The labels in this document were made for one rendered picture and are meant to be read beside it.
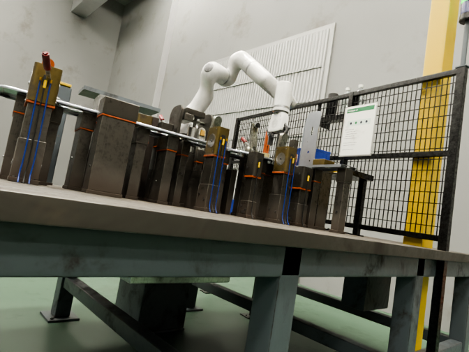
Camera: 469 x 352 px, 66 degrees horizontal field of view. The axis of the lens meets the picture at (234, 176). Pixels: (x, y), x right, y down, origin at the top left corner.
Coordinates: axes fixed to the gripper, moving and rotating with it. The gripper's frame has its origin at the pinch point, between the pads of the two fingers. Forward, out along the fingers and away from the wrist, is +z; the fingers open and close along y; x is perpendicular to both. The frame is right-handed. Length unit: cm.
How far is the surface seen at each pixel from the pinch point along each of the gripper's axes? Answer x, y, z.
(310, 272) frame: -39, 72, 50
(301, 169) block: 4.0, 17.2, 12.9
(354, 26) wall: 209, -146, -207
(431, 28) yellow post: 58, 40, -72
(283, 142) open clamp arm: -5.9, 12.6, 2.3
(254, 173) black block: -21.3, 15.3, 19.9
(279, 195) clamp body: -8.3, 18.7, 27.4
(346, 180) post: 14.1, 35.4, 16.0
